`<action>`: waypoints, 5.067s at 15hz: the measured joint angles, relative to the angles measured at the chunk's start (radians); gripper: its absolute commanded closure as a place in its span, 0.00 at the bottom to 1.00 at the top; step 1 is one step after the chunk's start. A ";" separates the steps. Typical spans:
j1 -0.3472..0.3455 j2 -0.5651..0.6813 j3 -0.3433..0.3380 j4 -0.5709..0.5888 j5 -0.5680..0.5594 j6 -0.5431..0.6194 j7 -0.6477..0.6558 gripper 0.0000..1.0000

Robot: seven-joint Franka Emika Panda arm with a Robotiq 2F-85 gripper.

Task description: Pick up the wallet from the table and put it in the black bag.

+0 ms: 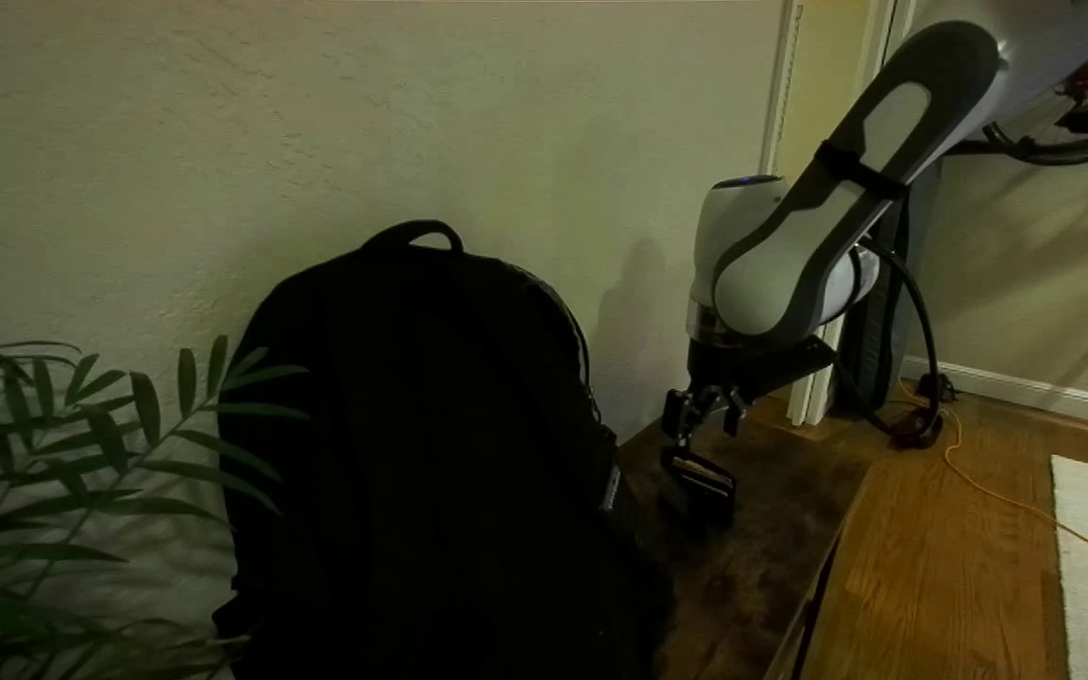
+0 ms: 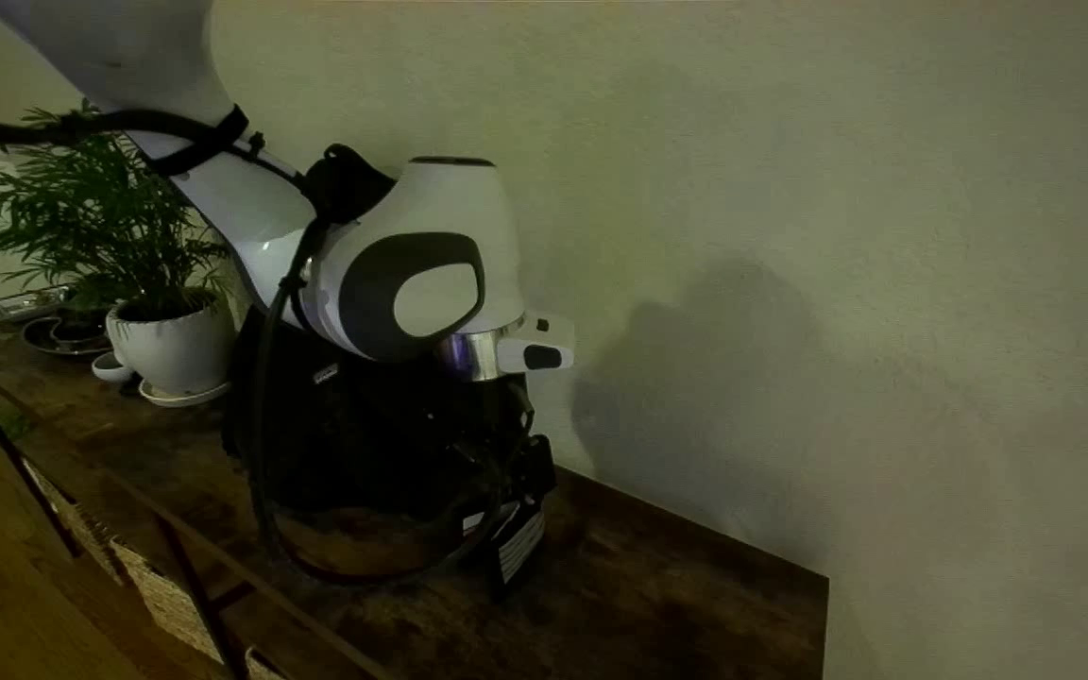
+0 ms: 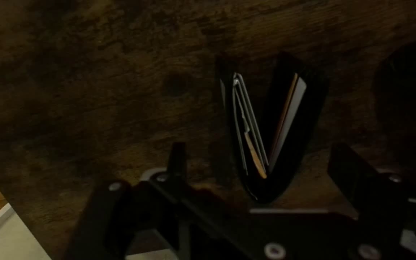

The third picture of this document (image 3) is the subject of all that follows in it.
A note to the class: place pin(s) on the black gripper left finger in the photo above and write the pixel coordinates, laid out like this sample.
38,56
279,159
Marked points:
122,217

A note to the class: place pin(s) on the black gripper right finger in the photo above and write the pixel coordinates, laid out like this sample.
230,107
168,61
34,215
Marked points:
382,202

